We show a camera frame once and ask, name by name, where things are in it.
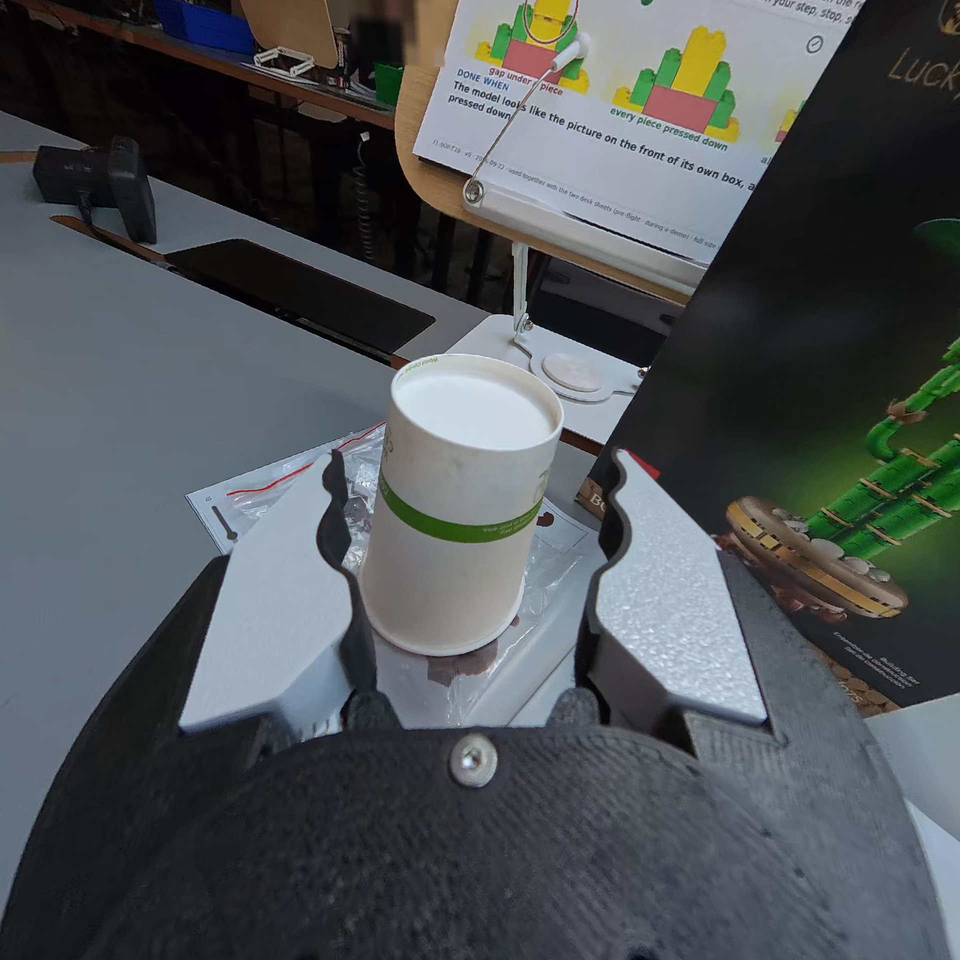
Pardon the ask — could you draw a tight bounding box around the coiled black cable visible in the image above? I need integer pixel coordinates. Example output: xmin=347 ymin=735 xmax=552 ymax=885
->
xmin=351 ymin=131 xmax=378 ymax=264

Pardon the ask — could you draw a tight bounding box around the clear plastic zip bag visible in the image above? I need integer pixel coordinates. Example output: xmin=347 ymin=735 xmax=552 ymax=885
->
xmin=225 ymin=423 xmax=601 ymax=725

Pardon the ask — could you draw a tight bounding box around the white document stand wooden board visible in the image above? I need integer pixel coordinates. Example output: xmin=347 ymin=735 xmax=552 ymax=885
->
xmin=393 ymin=0 xmax=871 ymax=447

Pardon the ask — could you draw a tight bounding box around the open instruction booklet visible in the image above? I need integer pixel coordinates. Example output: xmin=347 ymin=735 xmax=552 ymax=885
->
xmin=185 ymin=427 xmax=605 ymax=721

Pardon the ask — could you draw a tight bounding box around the black electronic box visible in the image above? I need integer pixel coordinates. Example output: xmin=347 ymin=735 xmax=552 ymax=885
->
xmin=32 ymin=136 xmax=159 ymax=245

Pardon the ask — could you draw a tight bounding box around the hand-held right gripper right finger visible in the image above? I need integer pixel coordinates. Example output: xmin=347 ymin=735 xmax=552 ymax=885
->
xmin=572 ymin=447 xmax=769 ymax=727

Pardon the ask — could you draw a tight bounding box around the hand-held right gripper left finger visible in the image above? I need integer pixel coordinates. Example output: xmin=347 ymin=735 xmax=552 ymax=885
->
xmin=178 ymin=448 xmax=378 ymax=744

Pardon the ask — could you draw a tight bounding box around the black bamboo toy box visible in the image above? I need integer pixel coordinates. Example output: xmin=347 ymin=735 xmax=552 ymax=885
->
xmin=577 ymin=0 xmax=960 ymax=710

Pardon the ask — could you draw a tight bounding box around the blue storage bin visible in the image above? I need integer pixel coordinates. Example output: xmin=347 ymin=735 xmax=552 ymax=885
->
xmin=153 ymin=0 xmax=256 ymax=57

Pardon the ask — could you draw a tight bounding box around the printed instruction sheet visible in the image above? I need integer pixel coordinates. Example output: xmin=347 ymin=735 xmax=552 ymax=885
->
xmin=412 ymin=0 xmax=871 ymax=264

